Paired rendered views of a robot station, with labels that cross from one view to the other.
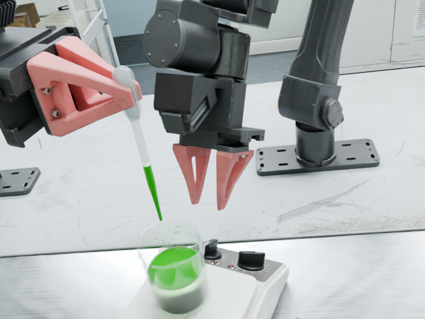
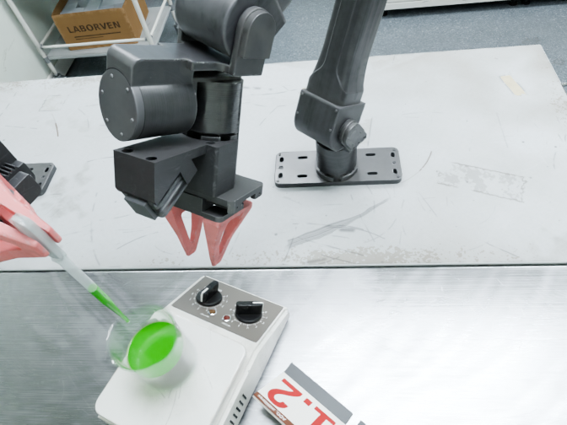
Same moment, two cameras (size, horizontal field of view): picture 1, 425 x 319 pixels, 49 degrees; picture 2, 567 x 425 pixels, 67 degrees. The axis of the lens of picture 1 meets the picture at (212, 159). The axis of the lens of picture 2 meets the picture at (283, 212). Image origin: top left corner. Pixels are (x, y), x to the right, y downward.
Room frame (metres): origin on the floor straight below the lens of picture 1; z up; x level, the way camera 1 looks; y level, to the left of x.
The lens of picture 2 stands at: (0.17, -0.10, 1.42)
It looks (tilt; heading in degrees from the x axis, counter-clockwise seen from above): 53 degrees down; 3
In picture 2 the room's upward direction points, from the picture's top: 11 degrees counter-clockwise
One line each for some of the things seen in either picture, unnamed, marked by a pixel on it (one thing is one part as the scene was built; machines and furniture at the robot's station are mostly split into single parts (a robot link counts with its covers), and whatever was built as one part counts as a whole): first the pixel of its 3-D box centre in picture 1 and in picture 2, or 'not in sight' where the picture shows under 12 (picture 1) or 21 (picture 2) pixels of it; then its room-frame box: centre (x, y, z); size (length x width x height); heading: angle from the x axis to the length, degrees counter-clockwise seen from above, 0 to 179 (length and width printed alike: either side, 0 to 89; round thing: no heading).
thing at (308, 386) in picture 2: not in sight; (303, 405); (0.28, -0.08, 0.92); 0.09 x 0.06 x 0.04; 44
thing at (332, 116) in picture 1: (313, 108); (333, 125); (0.63, -0.17, 1.00); 0.09 x 0.06 x 0.06; 41
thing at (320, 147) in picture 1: (315, 140); (336, 152); (0.63, -0.17, 0.94); 0.20 x 0.07 x 0.08; 82
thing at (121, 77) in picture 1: (127, 94); (39, 239); (0.33, 0.06, 1.22); 0.01 x 0.01 x 0.04; 59
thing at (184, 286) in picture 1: (178, 271); (159, 351); (0.32, 0.05, 1.03); 0.07 x 0.06 x 0.08; 61
